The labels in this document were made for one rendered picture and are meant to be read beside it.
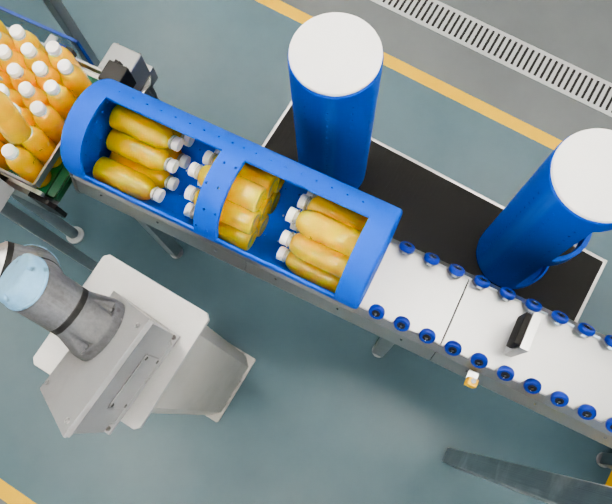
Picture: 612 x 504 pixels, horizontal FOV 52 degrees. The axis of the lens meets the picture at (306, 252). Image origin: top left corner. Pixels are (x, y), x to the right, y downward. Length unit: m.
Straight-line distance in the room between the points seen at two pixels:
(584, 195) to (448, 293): 0.45
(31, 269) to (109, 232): 1.58
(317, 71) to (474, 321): 0.84
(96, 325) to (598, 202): 1.32
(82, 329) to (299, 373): 1.42
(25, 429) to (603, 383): 2.20
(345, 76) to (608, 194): 0.80
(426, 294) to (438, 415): 1.00
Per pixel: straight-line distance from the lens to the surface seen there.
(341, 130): 2.06
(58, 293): 1.38
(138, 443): 2.77
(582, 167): 1.90
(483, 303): 1.82
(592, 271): 2.80
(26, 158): 1.94
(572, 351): 1.87
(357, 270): 1.49
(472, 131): 3.03
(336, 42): 1.95
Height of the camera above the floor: 2.66
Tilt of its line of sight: 75 degrees down
